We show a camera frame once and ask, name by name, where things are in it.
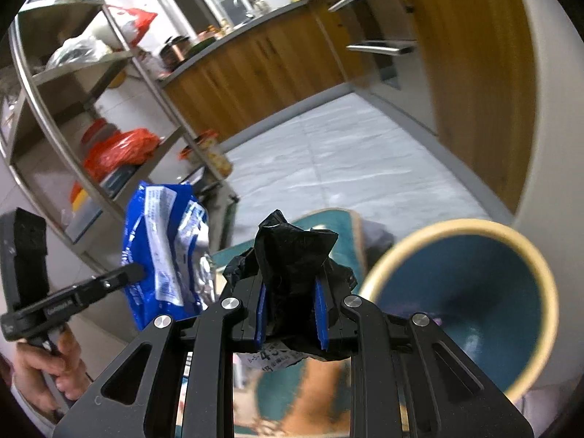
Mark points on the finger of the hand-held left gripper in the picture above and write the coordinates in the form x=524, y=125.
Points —
x=114, y=283

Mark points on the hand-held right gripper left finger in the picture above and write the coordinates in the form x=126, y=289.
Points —
x=261, y=312

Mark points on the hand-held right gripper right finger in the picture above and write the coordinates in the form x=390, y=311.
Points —
x=321, y=315

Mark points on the black plastic bag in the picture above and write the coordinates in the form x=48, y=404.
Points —
x=287, y=260

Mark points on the blue snack packet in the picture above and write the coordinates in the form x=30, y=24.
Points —
x=153, y=237

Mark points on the teal bin with cream rim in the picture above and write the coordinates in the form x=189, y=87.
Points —
x=465, y=292

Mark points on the person's left hand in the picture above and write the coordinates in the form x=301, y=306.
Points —
x=32, y=369

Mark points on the teal and orange floor mat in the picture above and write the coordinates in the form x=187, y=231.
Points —
x=296, y=397

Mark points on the grey cloth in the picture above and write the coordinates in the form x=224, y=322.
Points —
x=378, y=242

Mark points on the clear snack jar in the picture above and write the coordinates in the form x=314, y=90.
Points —
x=214, y=155

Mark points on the metal shelf rack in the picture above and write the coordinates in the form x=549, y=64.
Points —
x=27, y=86

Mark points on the clear plastic bag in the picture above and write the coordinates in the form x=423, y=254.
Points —
x=75, y=52

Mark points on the copper pot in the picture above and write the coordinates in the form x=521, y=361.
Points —
x=174, y=52

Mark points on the wooden kitchen base cabinet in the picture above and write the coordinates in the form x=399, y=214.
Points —
x=255, y=73

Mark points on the red and white plastic bag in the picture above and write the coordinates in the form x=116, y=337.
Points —
x=134, y=20

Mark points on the tall wooden cabinet panel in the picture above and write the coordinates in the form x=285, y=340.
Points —
x=474, y=77

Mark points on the stainless steel oven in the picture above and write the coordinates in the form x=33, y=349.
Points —
x=388, y=27

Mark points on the kitchen faucet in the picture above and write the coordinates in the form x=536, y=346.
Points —
x=244, y=3

